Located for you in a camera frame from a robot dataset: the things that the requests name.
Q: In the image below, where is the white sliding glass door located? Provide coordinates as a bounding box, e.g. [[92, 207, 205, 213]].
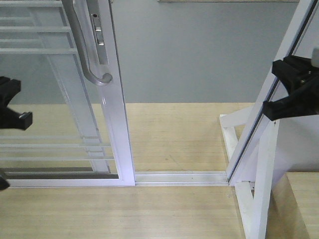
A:
[[0, 0, 135, 188]]

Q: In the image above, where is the silver door handle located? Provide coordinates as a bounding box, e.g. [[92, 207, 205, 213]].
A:
[[62, 0, 113, 86]]

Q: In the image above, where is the white triangular support brace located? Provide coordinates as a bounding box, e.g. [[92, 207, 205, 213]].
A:
[[218, 107, 280, 239]]

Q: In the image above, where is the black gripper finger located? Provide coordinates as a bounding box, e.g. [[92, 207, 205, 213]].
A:
[[0, 76, 21, 107], [0, 107, 33, 130], [263, 77, 319, 121], [272, 55, 319, 94]]

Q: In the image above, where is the wooden platform board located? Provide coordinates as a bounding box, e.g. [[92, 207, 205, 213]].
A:
[[0, 103, 248, 239]]

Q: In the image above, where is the white fixed glass door panel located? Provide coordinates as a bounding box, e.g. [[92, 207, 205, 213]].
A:
[[0, 0, 116, 179]]

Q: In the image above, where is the white door frame post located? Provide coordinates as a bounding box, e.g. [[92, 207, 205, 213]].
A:
[[220, 0, 319, 186]]

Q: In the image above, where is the silver door lock plate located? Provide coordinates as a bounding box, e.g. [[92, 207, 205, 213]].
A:
[[90, 13, 109, 65]]

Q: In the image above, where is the aluminium floor track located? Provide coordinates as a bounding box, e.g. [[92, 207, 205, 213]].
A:
[[135, 171, 229, 187]]

